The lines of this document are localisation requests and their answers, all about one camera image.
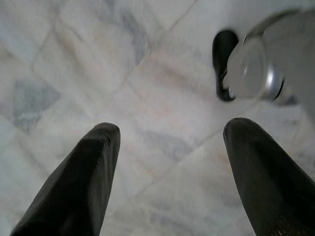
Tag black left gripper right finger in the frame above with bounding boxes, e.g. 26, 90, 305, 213
222, 117, 315, 236

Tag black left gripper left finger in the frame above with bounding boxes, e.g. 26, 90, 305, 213
9, 122, 121, 236

